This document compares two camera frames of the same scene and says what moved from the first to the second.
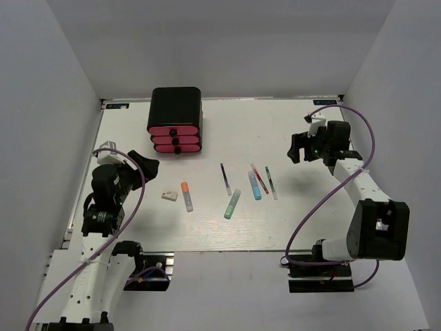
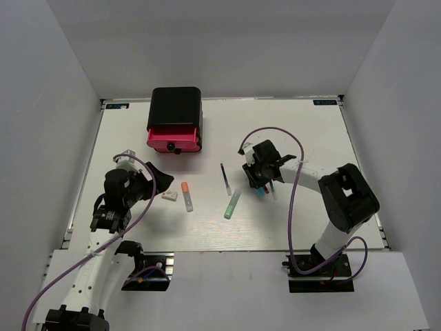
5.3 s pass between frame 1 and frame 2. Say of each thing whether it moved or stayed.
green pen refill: stayed
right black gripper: moved
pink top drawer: moved
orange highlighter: stayed
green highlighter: stayed
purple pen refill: stayed
